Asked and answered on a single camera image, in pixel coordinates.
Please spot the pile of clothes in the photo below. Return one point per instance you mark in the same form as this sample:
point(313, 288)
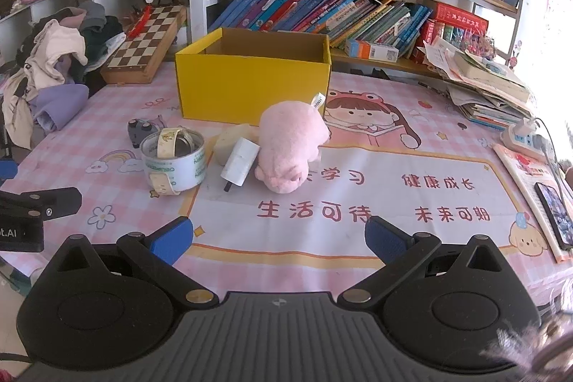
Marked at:
point(53, 51)

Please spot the thick red book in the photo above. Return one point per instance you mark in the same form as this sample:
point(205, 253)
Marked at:
point(461, 16)

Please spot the pile of papers and books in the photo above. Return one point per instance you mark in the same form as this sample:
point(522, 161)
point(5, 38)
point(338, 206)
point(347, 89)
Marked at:
point(483, 82)

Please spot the pink plush pig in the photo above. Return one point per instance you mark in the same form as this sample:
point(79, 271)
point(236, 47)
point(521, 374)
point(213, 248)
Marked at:
point(291, 131)

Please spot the dark grey toy car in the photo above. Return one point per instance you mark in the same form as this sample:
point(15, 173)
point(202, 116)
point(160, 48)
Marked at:
point(138, 131)

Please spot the clear tape roll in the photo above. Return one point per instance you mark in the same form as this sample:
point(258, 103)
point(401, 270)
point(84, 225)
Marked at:
point(192, 169)

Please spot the black smartphone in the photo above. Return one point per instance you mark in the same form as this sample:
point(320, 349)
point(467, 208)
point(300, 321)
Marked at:
point(555, 212)

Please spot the wooden chess board box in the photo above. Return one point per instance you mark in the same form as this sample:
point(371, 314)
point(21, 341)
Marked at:
point(143, 46)

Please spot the white power strip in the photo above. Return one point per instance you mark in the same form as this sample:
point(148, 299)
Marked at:
point(521, 138)

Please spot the red tassel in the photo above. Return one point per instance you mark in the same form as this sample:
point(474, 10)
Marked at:
point(142, 17)

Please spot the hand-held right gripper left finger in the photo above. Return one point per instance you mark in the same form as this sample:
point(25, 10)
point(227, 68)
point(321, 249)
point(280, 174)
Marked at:
point(172, 239)

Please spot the fluffy pink sleeve cuff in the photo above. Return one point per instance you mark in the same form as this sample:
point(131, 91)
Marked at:
point(515, 350)

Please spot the cream foam block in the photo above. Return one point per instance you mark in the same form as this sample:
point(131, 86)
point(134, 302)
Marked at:
point(226, 145)

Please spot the row of leaning books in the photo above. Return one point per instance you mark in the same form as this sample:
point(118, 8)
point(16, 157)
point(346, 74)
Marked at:
point(286, 6)

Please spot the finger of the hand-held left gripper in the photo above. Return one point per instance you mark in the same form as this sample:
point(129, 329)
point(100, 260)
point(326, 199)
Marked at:
point(62, 198)
point(6, 172)

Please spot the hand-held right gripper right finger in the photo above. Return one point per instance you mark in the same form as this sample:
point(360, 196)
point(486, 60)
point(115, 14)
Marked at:
point(386, 241)

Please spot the yellow cardboard box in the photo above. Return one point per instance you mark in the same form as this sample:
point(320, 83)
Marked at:
point(232, 91)

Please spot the colourful flower ornament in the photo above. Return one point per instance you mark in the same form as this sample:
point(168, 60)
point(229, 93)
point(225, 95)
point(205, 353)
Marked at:
point(476, 44)

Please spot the orange white carton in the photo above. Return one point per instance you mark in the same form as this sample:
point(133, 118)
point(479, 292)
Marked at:
point(371, 50)

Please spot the white cylindrical roll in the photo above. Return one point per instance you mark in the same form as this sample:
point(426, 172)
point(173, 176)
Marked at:
point(239, 160)

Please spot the pink checked desktop mat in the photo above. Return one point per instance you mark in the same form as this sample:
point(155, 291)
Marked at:
point(403, 140)

